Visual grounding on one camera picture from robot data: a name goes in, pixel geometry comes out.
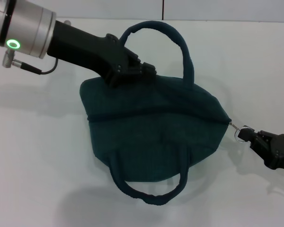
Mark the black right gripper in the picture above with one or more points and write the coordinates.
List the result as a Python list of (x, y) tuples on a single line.
[(274, 149)]

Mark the teal fabric lunch bag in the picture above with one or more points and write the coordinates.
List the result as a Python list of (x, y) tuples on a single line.
[(156, 123)]

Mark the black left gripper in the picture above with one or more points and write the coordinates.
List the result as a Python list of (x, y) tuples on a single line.
[(90, 54)]

